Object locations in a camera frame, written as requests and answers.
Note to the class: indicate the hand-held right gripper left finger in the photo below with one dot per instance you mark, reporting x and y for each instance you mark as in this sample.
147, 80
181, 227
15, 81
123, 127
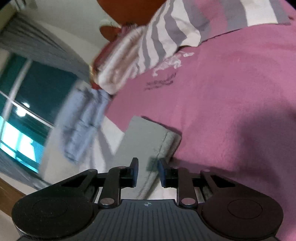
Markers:
135, 172

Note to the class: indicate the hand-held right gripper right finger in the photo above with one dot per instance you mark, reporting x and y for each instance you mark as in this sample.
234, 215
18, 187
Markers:
162, 172

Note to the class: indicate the grey pants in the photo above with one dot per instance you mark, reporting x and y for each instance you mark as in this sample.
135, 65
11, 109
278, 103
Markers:
148, 139

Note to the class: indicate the folded blue duvet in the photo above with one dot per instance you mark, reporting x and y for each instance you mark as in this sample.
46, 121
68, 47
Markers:
85, 120

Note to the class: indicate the striped bed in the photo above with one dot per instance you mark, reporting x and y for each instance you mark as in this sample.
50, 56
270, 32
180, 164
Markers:
219, 104

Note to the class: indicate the folded white blanket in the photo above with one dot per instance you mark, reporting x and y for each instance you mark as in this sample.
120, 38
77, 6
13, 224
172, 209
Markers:
118, 64

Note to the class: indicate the grey curtain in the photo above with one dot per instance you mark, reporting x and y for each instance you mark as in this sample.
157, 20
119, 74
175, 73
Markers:
18, 169
41, 44

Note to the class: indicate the stack of folded clothes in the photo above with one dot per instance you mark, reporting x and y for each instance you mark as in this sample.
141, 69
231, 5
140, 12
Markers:
99, 58

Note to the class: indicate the sliding window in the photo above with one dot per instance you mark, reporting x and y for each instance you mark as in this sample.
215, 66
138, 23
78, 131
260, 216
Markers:
34, 97

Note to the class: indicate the brown wooden door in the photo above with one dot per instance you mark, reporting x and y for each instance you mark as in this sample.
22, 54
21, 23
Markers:
9, 197

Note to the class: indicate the striped pillow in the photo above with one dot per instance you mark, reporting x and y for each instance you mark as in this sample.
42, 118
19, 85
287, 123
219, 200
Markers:
166, 30

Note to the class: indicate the red wooden headboard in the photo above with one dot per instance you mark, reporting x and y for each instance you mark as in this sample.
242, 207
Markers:
129, 11

